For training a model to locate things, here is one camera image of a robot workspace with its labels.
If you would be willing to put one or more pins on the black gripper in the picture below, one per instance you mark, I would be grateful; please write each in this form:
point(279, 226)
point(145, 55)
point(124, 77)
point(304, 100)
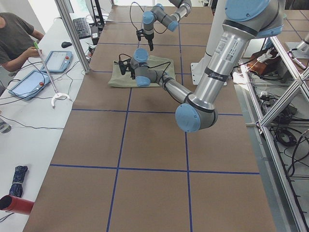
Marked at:
point(132, 73)
point(149, 38)

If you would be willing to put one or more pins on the olive green long-sleeve shirt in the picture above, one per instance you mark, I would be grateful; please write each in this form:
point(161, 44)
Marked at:
point(125, 81)

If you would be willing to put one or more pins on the black computer keyboard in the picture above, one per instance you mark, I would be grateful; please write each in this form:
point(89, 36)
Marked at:
point(81, 28)

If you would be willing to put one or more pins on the black computer mouse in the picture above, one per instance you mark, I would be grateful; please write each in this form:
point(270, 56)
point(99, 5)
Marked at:
point(66, 44)

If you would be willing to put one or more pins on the blue teach pendant far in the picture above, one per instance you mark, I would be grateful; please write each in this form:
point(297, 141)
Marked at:
point(58, 61)

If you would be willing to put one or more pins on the blue teach pendant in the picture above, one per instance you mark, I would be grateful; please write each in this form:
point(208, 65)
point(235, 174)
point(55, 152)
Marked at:
point(30, 85)
point(58, 61)

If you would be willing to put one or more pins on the grabber reach stick tool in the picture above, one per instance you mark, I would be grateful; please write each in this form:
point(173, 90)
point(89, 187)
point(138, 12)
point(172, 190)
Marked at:
point(57, 93)

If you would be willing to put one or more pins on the brown paper table cover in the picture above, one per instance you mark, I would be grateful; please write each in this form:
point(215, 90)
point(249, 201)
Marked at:
point(123, 165)

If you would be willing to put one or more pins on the blue teach pendant near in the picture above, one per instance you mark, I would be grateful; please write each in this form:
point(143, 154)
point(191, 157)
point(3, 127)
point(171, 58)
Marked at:
point(30, 85)

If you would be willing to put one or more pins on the seated person in olive shirt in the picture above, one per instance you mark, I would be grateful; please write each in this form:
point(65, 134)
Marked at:
point(16, 44)

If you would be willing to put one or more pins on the folded dark blue umbrella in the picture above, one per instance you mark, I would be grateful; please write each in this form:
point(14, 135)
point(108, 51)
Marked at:
point(16, 188)

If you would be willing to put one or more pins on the red cylinder tube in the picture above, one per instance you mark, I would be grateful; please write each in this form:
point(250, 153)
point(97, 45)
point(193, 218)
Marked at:
point(15, 204)

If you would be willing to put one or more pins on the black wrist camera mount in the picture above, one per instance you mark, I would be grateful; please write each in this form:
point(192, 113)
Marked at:
point(122, 66)

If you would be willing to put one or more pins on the aluminium frame post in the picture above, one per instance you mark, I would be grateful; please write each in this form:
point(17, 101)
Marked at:
point(65, 15)

